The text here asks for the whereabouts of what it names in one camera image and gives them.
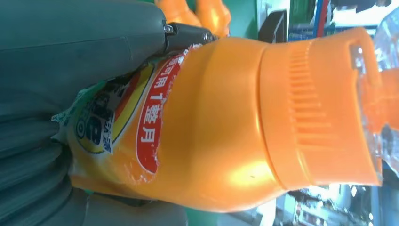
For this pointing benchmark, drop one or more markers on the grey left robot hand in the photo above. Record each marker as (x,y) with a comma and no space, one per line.
(78,40)

